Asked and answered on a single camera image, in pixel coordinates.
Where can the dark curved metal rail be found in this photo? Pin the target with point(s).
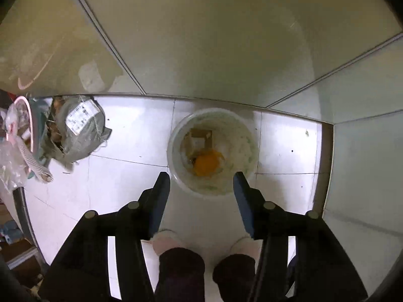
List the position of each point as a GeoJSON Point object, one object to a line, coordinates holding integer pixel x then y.
{"type": "Point", "coordinates": [25, 217]}

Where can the white round trash bin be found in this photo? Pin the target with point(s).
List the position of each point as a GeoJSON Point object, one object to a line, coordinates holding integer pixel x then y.
{"type": "Point", "coordinates": [176, 163]}

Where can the striped paper roll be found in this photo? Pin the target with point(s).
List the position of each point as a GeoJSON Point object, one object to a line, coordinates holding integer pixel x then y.
{"type": "Point", "coordinates": [31, 162]}

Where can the pink slipper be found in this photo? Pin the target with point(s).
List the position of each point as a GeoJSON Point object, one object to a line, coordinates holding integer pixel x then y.
{"type": "Point", "coordinates": [244, 247]}
{"type": "Point", "coordinates": [167, 240]}

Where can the brown cardboard scrap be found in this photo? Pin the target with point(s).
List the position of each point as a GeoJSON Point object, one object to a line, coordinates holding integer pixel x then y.
{"type": "Point", "coordinates": [197, 138]}

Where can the clear plastic bag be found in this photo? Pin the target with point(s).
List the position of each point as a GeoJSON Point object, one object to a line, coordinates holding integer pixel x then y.
{"type": "Point", "coordinates": [11, 166]}

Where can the brown cardboard box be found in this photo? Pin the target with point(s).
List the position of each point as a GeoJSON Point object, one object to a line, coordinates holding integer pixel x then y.
{"type": "Point", "coordinates": [22, 261]}

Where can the small blue item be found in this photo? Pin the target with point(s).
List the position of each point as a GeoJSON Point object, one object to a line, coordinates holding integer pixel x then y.
{"type": "Point", "coordinates": [8, 231]}

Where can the person's left leg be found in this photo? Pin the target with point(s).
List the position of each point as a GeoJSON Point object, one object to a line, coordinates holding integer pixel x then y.
{"type": "Point", "coordinates": [179, 273]}

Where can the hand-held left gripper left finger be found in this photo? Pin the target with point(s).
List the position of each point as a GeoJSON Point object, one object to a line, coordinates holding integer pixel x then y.
{"type": "Point", "coordinates": [157, 207]}

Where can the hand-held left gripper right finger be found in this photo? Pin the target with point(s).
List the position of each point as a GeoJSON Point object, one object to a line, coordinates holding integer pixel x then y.
{"type": "Point", "coordinates": [244, 204]}

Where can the pink left slipper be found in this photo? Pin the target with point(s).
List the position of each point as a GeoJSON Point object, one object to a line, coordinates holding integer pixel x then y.
{"type": "Point", "coordinates": [167, 240]}

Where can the pink right slipper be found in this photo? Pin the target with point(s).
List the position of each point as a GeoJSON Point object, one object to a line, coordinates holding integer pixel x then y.
{"type": "Point", "coordinates": [244, 247]}

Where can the pink-rimmed teal bin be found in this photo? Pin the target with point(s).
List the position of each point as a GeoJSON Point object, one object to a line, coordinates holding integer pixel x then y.
{"type": "Point", "coordinates": [35, 122]}

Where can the orange peel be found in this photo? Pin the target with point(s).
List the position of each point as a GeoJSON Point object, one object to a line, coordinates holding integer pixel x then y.
{"type": "Point", "coordinates": [206, 163]}

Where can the grey parcel bag with label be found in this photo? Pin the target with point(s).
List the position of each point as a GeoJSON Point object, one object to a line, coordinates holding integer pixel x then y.
{"type": "Point", "coordinates": [85, 138]}

